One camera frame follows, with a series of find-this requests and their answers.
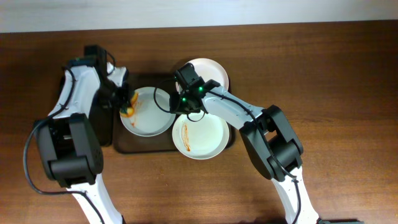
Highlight white plate bottom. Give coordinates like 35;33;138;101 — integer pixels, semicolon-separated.
172;113;230;160

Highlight black small tray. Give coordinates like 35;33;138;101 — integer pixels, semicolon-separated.
57;74;114;147

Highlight white plate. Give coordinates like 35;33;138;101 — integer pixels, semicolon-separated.
183;58;229;91
120;87;176;137
172;113;230;160

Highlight green and yellow sponge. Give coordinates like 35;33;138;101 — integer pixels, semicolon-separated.
119;91;139;118

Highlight brown large tray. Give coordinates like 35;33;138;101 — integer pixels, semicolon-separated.
112;73;236;154

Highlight white plate top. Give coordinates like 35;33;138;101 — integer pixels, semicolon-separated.
183;58;229;91

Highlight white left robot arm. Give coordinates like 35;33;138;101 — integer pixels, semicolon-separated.
29;55;127;223

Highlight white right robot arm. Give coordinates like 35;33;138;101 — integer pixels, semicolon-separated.
170;78;326;224

